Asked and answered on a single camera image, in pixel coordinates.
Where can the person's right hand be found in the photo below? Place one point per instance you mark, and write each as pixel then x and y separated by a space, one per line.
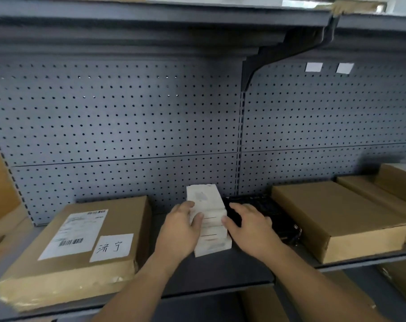
pixel 256 234

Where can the person's left hand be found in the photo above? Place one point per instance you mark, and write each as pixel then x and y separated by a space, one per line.
pixel 176 234

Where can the black box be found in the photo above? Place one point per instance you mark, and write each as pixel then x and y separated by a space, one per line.
pixel 280 217

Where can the small white box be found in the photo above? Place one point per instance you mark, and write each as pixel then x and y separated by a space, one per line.
pixel 206 197
pixel 213 248
pixel 214 231

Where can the brown labelled parcel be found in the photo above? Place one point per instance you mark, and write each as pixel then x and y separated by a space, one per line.
pixel 129 214

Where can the grey metal pegboard shelf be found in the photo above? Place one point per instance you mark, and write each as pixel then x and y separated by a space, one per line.
pixel 122 113

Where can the person's right forearm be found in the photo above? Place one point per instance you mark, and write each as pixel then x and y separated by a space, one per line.
pixel 317 291

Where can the person's left forearm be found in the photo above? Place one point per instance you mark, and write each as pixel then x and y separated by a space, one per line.
pixel 139 295

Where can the white sticker label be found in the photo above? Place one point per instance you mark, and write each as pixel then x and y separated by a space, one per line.
pixel 314 67
pixel 344 68

